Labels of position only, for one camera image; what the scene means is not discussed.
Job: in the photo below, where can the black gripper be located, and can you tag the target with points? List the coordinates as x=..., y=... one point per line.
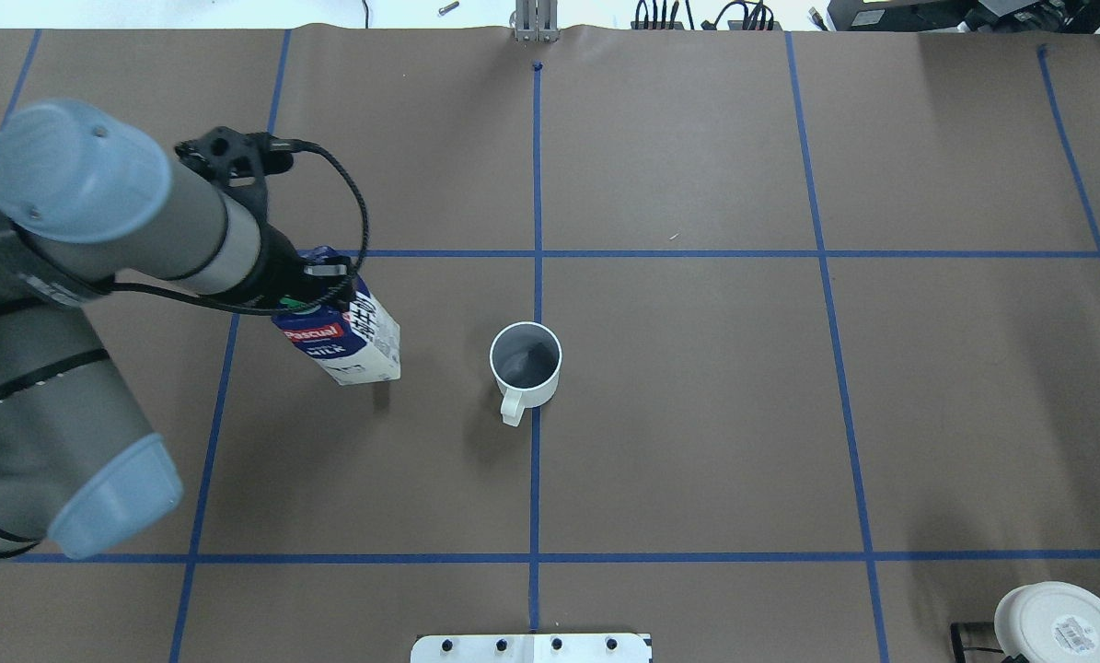
x=282, y=269

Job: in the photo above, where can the milk carton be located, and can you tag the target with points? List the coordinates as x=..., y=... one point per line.
x=352, y=337

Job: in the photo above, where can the white mug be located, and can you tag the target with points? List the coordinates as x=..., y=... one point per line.
x=525, y=359

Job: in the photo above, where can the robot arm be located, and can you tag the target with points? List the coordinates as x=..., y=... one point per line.
x=91, y=207

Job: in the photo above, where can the white cup lower rack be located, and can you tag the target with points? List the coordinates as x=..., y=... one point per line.
x=1049, y=622

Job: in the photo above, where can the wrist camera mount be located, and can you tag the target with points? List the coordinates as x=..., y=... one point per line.
x=238, y=164

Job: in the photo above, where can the aluminium frame post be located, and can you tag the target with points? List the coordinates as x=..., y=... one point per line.
x=536, y=21

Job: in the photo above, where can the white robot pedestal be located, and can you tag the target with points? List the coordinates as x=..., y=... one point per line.
x=576, y=647

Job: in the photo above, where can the black wire cup rack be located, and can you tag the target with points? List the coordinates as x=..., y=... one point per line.
x=975, y=642

